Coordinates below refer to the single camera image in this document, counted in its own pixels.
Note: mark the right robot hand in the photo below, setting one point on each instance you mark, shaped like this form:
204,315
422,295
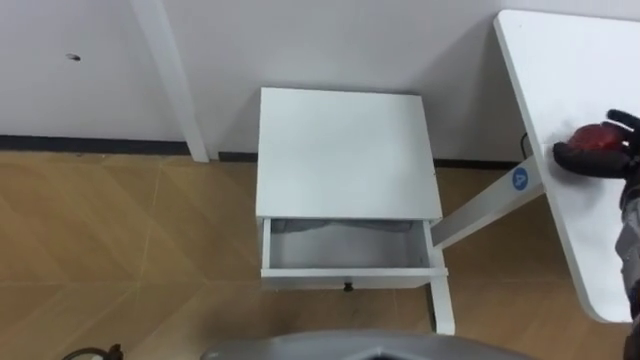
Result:
590,160

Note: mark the red soft toy fruit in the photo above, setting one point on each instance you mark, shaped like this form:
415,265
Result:
597,136

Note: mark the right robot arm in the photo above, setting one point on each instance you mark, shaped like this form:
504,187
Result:
631,240

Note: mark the white desk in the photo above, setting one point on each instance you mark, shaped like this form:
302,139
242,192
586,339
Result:
570,85

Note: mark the white bedside cabinet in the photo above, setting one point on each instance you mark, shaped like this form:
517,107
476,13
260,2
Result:
345,155

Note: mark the grey cloth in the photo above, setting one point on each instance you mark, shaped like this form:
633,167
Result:
345,225

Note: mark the open white drawer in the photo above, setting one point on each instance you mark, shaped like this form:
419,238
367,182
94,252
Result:
350,272

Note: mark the robot body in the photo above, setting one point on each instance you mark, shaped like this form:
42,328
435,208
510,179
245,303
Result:
360,347

